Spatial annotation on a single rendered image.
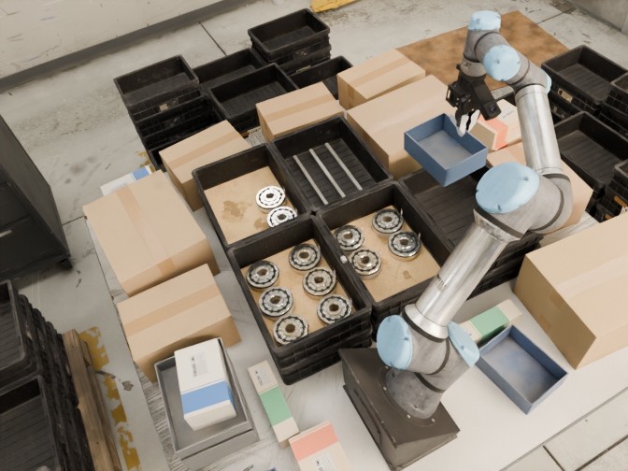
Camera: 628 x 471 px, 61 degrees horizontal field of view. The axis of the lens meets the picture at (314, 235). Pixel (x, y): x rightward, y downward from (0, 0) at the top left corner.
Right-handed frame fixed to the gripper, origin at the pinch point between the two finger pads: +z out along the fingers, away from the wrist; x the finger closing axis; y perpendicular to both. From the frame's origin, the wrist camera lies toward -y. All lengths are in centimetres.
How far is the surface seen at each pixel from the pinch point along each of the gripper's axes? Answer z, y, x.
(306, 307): 35, -12, 59
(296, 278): 35, -1, 58
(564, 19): 92, 159, -233
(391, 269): 32.3, -13.1, 30.6
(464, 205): 29.3, -3.3, -4.5
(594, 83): 62, 60, -145
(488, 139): 21.9, 13.9, -26.2
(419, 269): 31.7, -17.5, 23.3
